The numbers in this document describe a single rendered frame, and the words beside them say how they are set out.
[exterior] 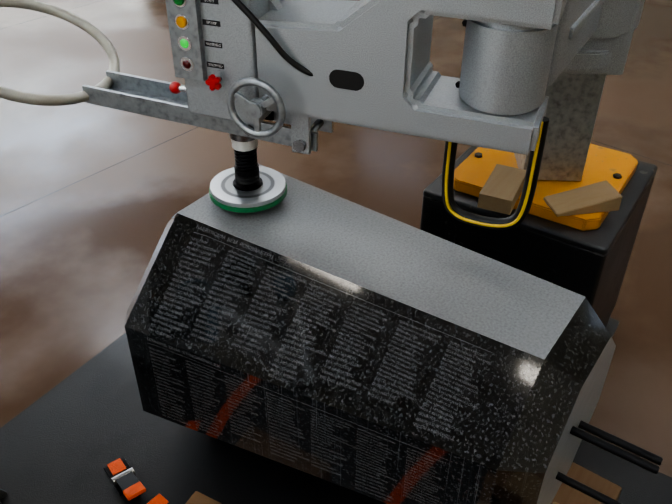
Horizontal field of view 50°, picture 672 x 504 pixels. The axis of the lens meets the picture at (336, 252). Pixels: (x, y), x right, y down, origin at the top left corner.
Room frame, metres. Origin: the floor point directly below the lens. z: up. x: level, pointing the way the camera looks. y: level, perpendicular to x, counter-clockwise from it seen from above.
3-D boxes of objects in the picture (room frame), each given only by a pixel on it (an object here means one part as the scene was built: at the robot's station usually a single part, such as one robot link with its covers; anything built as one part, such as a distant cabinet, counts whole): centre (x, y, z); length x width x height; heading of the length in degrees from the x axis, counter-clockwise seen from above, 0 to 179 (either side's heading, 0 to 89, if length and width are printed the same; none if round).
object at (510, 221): (1.53, -0.37, 1.08); 0.23 x 0.03 x 0.32; 70
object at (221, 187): (1.76, 0.25, 0.90); 0.21 x 0.21 x 0.01
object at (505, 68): (1.54, -0.37, 1.37); 0.19 x 0.19 x 0.20
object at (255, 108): (1.61, 0.18, 1.22); 0.15 x 0.10 x 0.15; 70
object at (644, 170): (2.10, -0.69, 0.37); 0.66 x 0.66 x 0.74; 57
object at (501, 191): (1.92, -0.51, 0.81); 0.20 x 0.10 x 0.05; 155
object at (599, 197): (1.86, -0.74, 0.80); 0.20 x 0.10 x 0.05; 101
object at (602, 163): (2.10, -0.69, 0.76); 0.49 x 0.49 x 0.05; 57
